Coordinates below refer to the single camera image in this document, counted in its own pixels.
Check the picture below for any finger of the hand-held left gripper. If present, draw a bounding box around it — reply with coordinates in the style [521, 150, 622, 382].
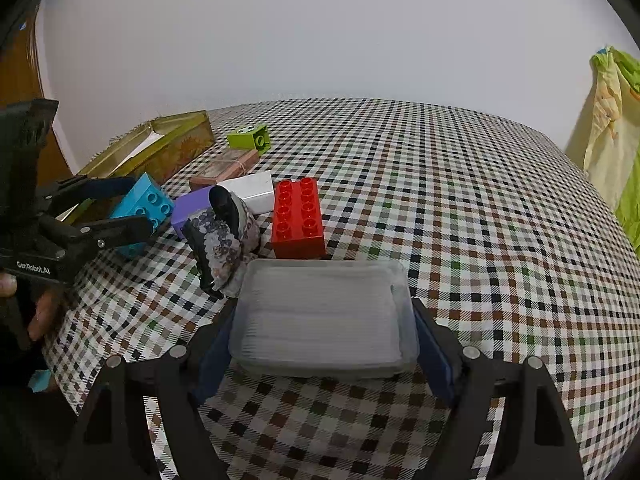
[40, 212, 156, 261]
[37, 175, 138, 216]

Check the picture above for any copper case with rubber band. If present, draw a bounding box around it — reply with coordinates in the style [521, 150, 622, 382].
[189, 149, 261, 192]

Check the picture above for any green gold tin box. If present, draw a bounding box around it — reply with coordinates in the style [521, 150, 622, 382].
[55, 110, 217, 226]

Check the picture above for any yellow green cloth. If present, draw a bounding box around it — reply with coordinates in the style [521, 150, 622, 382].
[565, 45, 640, 256]

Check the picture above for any clear plastic box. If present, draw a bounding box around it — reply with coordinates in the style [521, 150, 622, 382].
[227, 258, 421, 378]

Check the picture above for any person's left hand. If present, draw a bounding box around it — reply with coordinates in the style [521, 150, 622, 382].
[0, 272, 66, 343]

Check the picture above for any green building block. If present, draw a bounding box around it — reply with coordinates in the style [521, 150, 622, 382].
[226, 124, 271, 155]

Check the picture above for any wooden door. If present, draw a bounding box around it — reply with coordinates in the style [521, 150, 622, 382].
[0, 5, 76, 186]

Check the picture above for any checkered tablecloth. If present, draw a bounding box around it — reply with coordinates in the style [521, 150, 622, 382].
[42, 97, 640, 480]

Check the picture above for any purple block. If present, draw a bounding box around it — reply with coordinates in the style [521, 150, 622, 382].
[171, 185, 221, 241]

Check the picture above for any cyan building block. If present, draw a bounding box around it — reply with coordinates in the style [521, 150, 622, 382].
[107, 172, 176, 260]

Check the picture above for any white box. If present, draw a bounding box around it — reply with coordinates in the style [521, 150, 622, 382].
[217, 171, 277, 216]

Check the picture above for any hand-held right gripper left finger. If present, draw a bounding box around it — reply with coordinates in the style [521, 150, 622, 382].
[60, 305, 251, 480]

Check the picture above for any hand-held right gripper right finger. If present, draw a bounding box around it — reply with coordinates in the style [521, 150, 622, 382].
[410, 297, 586, 480]

